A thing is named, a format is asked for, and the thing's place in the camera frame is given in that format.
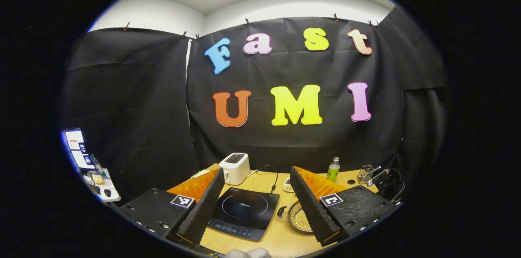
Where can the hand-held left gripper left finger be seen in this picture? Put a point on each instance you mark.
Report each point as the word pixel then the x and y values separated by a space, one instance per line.
pixel 203 209

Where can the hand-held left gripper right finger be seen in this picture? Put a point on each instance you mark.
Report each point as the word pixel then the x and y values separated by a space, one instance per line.
pixel 309 209

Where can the black induction cooktop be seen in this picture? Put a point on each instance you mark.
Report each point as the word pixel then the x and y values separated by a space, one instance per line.
pixel 244 209

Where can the pile of yellow soybeans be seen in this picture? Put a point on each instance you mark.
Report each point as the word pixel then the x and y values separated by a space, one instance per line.
pixel 303 219

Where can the metal spoon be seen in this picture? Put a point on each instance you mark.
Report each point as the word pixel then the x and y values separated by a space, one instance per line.
pixel 376 168

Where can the white divided dish of beans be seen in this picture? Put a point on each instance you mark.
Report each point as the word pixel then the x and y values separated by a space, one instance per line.
pixel 287 185

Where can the plate with bread slice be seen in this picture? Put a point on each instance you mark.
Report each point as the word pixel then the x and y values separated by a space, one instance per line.
pixel 200 174

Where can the green label drink bottle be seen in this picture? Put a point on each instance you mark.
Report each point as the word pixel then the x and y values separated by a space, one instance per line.
pixel 333 172

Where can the white toaster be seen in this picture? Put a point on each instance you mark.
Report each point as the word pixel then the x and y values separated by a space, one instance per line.
pixel 236 170

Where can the white side desk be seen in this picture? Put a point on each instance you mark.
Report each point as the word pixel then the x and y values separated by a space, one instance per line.
pixel 113 186

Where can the black computer mouse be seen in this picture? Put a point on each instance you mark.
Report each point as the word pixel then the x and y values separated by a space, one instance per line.
pixel 107 193

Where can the slim dark bottle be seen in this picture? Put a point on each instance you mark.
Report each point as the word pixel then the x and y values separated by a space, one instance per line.
pixel 97 164

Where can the computer monitor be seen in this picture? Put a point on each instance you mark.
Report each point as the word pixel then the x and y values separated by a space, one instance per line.
pixel 75 140

